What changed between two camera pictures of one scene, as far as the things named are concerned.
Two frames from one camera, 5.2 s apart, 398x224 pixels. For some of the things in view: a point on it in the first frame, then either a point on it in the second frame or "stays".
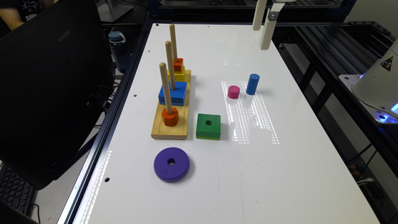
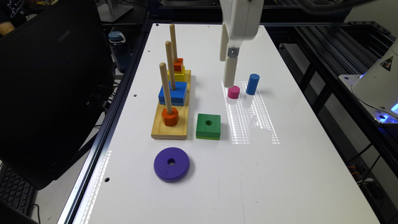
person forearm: x=11 y=17 -> x=6 y=27
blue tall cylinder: x=252 y=83 stays
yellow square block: x=179 y=76 stays
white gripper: x=270 y=21 -> x=241 y=21
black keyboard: x=15 y=190 stays
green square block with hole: x=208 y=126 stays
